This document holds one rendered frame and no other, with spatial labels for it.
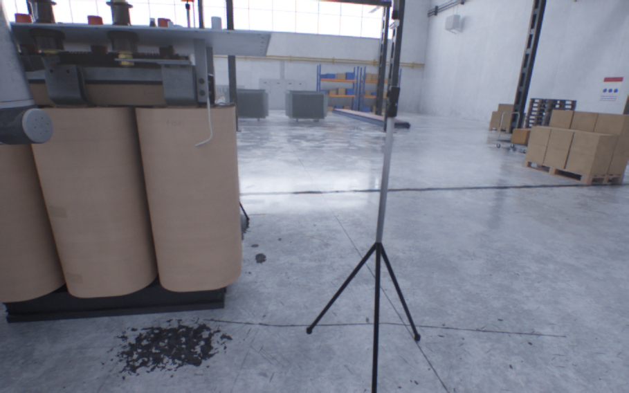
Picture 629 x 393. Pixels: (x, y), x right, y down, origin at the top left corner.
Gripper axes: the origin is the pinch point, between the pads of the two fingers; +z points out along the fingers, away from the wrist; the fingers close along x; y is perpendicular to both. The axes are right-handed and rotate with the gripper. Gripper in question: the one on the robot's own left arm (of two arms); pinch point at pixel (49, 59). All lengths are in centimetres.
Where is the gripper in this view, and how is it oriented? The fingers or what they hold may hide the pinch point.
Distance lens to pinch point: 159.6
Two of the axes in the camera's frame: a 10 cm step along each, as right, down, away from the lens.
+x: -9.8, -0.8, 1.5
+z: 1.7, -5.0, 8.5
